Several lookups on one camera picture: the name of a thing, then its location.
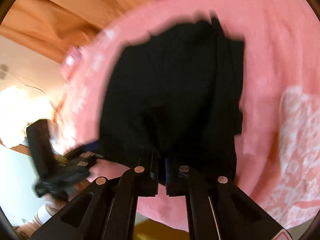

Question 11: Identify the orange curtain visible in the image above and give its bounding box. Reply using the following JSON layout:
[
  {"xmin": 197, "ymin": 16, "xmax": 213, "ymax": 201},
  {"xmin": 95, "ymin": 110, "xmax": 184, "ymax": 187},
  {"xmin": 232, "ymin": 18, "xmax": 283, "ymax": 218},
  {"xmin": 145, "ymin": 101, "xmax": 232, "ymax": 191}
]
[{"xmin": 0, "ymin": 0, "xmax": 293, "ymax": 65}]

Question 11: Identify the pink hot water bag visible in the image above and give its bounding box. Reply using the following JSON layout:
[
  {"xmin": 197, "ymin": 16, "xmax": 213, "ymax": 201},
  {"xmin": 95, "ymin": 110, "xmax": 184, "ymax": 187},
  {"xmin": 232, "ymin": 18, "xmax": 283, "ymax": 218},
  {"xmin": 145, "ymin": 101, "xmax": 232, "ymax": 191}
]
[{"xmin": 60, "ymin": 46, "xmax": 82, "ymax": 81}]

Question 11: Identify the black knit garment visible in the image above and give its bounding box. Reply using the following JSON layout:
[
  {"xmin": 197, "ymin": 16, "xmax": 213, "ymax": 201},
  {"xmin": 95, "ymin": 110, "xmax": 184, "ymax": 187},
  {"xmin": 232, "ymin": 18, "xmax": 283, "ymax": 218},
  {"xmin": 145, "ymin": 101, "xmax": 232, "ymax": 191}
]
[{"xmin": 99, "ymin": 18, "xmax": 245, "ymax": 180}]

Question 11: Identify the pink fleece blanket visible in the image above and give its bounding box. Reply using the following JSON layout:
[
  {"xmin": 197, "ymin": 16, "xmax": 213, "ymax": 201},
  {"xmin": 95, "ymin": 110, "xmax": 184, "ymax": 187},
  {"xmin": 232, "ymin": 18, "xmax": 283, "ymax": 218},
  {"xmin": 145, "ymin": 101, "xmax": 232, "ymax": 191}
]
[{"xmin": 57, "ymin": 0, "xmax": 319, "ymax": 229}]

